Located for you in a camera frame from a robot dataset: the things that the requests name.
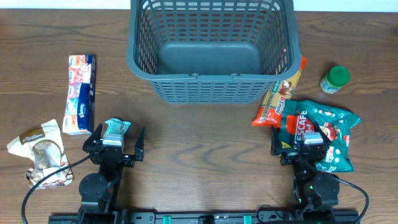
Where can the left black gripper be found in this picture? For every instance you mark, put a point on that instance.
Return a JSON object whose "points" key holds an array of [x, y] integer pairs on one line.
{"points": [[111, 154]]}

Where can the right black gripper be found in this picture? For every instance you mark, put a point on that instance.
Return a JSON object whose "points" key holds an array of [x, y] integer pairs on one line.
{"points": [[301, 155]]}

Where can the light teal snack packet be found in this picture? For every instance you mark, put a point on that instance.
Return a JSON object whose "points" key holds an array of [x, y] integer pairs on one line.
{"points": [[117, 126]]}

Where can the green Nescafe coffee bag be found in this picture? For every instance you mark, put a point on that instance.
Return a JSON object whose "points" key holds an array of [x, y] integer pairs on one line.
{"points": [[298, 118]]}

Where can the orange spaghetti packet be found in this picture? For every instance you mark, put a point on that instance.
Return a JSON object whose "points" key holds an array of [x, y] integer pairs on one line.
{"points": [[271, 109]]}

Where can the Kleenex tissue multipack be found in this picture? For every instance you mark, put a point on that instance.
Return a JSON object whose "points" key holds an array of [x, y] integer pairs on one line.
{"points": [[80, 106]]}

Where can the green lid jar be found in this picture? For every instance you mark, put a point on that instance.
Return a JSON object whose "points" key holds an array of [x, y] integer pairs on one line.
{"points": [[335, 79]]}

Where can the beige granola snack pouch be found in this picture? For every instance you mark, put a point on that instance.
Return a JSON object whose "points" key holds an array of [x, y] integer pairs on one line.
{"points": [[43, 145]]}

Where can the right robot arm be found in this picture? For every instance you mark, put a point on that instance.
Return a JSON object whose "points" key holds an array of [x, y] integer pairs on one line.
{"points": [[316, 192]]}

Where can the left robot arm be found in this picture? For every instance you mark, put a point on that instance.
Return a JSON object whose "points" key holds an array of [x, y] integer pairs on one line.
{"points": [[99, 191]]}

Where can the grey plastic basket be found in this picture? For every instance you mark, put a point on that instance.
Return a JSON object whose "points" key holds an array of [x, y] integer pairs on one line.
{"points": [[218, 51]]}

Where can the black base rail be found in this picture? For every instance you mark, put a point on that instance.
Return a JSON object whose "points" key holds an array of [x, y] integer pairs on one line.
{"points": [[260, 217]]}

